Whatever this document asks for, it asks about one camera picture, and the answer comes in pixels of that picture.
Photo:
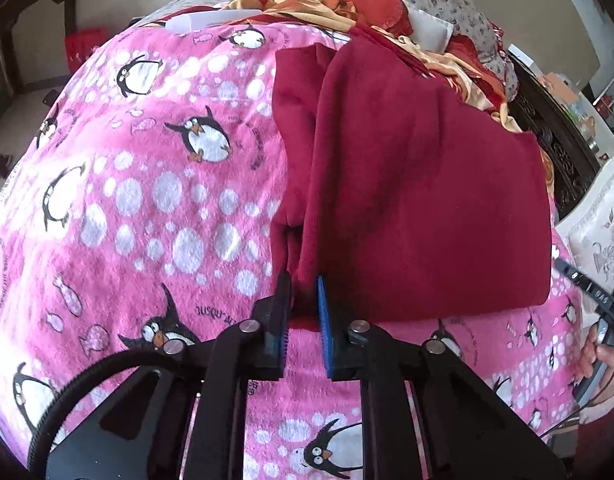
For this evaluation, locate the white square pillow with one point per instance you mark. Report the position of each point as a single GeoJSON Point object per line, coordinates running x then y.
{"type": "Point", "coordinates": [430, 33]}

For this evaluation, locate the white floral chair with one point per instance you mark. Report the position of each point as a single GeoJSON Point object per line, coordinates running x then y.
{"type": "Point", "coordinates": [588, 230]}

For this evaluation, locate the red and yellow blanket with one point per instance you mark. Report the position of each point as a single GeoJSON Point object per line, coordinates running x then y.
{"type": "Point", "coordinates": [459, 67]}

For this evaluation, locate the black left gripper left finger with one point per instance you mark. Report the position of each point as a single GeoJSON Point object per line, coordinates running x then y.
{"type": "Point", "coordinates": [253, 350]}

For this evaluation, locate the pink penguin print blanket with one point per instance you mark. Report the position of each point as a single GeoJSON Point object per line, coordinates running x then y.
{"type": "Point", "coordinates": [142, 211]}

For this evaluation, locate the right hand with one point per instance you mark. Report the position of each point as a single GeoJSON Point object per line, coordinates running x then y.
{"type": "Point", "coordinates": [590, 353]}

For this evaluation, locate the dark carved bedside table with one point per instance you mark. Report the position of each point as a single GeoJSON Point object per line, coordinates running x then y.
{"type": "Point", "coordinates": [536, 110]}

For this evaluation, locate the dark red fleece garment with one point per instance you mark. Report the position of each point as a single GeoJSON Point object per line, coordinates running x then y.
{"type": "Point", "coordinates": [409, 203]}

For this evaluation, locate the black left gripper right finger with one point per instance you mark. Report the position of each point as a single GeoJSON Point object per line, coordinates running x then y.
{"type": "Point", "coordinates": [355, 350]}

